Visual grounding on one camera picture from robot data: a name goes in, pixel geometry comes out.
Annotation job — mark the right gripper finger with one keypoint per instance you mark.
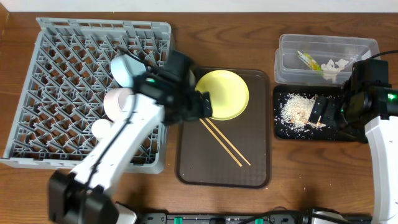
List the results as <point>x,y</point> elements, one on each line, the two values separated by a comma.
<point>317,110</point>
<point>330,107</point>

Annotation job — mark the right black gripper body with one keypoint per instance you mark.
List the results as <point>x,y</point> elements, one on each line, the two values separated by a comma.
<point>337,111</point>

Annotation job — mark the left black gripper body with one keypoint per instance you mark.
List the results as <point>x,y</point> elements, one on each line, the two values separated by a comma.
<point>193,106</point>

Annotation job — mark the pile of rice grains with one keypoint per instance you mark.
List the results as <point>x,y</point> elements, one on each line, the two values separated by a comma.
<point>296,101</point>

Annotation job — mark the wooden chopstick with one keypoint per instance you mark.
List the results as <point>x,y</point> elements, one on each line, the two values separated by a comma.
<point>221,135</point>
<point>221,143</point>

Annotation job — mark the light blue bowl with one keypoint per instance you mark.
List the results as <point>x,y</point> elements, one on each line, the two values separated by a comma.
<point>124,68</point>

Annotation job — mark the yellow plate bowl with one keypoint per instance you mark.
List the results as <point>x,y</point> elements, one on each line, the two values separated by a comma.
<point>229,93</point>

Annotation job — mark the white pink bowl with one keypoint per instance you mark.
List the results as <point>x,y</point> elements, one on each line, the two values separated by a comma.
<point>117,102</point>

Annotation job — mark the white cup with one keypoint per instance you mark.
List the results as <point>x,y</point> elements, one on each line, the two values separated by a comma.
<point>100,128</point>

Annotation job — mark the green snack wrapper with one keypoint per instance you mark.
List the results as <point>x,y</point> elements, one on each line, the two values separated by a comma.
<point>309,61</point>

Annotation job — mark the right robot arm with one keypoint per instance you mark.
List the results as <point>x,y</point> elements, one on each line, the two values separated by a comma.
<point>381,135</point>

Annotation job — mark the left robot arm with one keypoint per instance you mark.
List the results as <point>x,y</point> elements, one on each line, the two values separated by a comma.
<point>84,195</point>

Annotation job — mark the black food waste tray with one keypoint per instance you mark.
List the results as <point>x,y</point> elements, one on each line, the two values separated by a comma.
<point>286,130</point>

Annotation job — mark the nut shell scraps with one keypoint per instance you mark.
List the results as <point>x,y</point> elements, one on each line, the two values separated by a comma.
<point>300,117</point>

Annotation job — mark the clear plastic bin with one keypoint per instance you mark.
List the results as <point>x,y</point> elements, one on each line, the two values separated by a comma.
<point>289,69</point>

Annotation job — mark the brown serving tray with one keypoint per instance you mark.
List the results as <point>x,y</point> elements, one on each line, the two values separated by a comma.
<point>201,160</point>

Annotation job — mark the grey plastic dish rack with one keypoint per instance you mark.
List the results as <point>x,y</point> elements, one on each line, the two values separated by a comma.
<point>68,77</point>

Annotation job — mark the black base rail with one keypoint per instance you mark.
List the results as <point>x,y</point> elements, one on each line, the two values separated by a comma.
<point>278,215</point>

